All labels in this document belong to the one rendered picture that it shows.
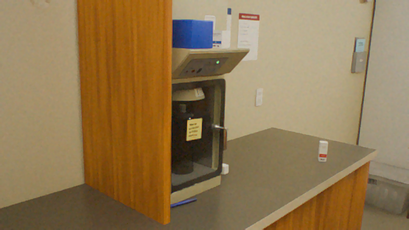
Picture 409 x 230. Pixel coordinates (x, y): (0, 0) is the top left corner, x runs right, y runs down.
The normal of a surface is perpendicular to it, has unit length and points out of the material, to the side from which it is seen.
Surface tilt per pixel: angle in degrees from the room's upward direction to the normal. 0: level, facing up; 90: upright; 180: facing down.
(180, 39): 90
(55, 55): 90
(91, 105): 90
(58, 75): 90
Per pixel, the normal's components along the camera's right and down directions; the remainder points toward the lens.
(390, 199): -0.70, 0.23
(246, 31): 0.74, 0.17
